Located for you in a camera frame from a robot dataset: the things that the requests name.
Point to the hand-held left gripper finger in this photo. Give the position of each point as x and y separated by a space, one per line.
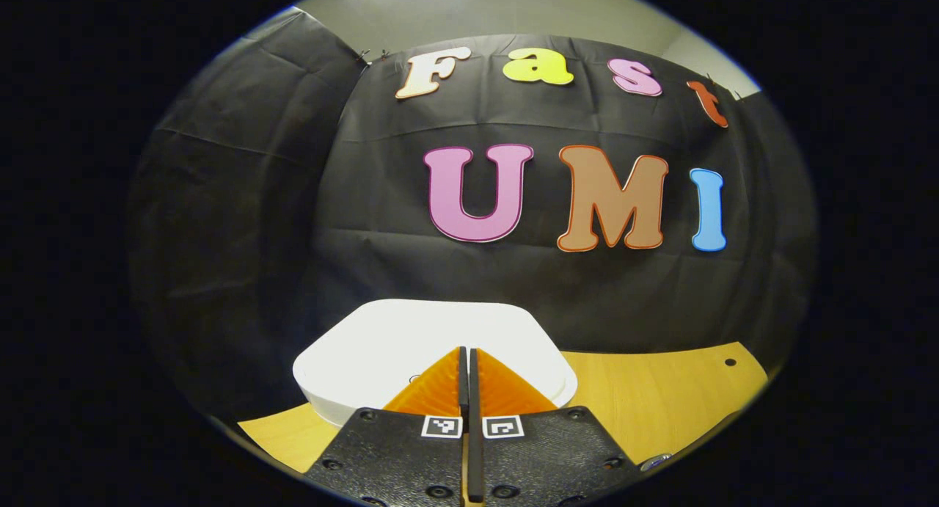
463 397
475 463

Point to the white desktop garbage bin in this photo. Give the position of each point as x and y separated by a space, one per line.
411 338

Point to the silver blue pop can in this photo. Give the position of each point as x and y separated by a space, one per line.
655 461

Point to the wooden desktop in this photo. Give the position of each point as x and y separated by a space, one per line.
645 397

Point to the black backdrop cloth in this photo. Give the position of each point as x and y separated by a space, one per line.
293 235

